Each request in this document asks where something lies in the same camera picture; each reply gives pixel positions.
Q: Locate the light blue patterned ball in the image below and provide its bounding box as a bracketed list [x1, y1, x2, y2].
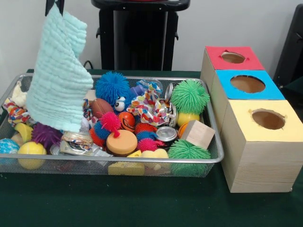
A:
[0, 138, 20, 164]

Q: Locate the white cloth with colourful spots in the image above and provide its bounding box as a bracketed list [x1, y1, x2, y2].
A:
[126, 81, 177, 127]
[2, 98, 31, 126]

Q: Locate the blue spiky toy with eyes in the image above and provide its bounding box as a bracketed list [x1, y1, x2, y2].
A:
[94, 71, 137, 114]

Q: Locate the green spiky rubber ball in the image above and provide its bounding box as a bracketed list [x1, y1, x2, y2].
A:
[170, 79, 211, 114]
[168, 139, 212, 177]

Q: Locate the cream waffle cloth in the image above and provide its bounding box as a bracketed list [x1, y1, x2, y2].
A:
[10, 81, 28, 107]

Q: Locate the plain wooden cube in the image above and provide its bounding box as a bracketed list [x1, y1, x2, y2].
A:
[182, 120, 216, 150]

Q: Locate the mint green waffle cloth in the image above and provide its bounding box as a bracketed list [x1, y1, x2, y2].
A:
[26, 3, 94, 132]

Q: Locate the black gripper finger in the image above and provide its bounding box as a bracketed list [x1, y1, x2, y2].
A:
[56, 0, 65, 17]
[45, 0, 54, 17]

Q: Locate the dark green table cloth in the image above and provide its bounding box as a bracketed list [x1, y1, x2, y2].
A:
[0, 68, 303, 227]

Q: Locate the shallow metal mesh bin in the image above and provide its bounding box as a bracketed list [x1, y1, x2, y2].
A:
[0, 73, 224, 178]

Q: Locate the yellow foam ball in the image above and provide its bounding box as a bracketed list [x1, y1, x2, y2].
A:
[18, 141, 47, 170]

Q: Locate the purple spiky rubber ball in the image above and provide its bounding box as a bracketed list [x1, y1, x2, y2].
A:
[31, 122, 63, 152]

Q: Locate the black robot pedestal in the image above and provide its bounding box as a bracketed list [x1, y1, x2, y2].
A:
[91, 0, 191, 71]

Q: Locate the wooden box with three holes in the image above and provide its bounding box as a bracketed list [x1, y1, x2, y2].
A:
[200, 45, 303, 193]

